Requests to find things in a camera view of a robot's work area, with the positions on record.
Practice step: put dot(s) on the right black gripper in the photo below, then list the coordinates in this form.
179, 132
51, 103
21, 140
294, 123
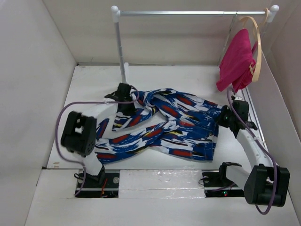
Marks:
226, 108

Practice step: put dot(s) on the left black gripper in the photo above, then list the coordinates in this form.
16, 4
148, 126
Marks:
131, 111

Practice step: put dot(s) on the blue white red patterned trousers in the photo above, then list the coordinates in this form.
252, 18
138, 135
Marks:
189, 129

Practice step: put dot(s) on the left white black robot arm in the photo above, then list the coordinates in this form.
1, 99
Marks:
78, 138

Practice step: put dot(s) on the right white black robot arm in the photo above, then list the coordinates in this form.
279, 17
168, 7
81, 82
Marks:
267, 183

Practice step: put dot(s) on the beige wooden hanger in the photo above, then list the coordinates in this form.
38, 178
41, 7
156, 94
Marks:
255, 70

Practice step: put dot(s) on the clear plastic hanger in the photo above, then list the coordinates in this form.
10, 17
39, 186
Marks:
228, 35

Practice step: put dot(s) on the magenta pink garment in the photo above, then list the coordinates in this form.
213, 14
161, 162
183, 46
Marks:
236, 65

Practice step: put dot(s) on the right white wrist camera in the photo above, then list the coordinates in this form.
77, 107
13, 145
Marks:
235, 97

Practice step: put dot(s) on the aluminium rail at right wall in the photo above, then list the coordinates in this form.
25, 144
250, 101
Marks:
253, 116

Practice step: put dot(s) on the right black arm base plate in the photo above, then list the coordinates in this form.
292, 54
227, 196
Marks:
217, 187

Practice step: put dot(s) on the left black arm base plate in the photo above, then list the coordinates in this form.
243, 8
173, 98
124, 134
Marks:
109, 188

